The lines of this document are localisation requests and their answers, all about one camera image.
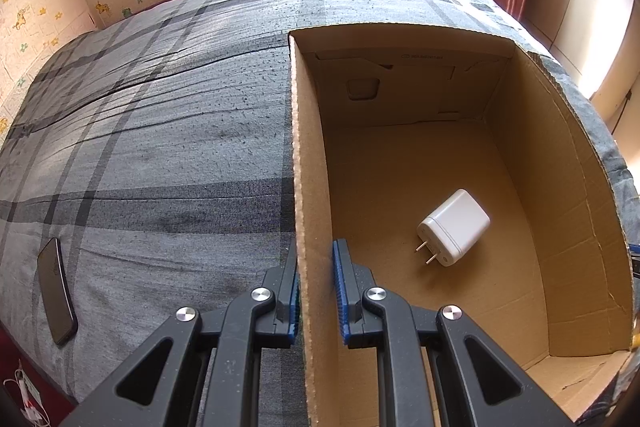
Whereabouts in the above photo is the brown cardboard box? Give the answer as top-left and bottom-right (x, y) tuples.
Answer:
(287, 24), (636, 427)

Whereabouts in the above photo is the large white charger plug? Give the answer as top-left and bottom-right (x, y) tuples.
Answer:
(416, 188), (491, 268)

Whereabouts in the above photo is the white cable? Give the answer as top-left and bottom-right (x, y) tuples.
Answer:
(2, 359), (51, 425)

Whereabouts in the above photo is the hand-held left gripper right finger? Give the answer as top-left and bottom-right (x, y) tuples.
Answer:
(332, 238), (576, 427)

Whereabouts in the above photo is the grey plaid bed blanket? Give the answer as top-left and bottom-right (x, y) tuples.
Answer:
(0, 0), (640, 427)

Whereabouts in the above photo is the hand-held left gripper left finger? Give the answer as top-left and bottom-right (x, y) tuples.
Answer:
(60, 238), (301, 427)

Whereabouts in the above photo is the black smartphone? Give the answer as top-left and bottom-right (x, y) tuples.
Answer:
(36, 237), (79, 346)

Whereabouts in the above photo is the beige wardrobe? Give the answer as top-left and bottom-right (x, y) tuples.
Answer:
(520, 0), (637, 100)

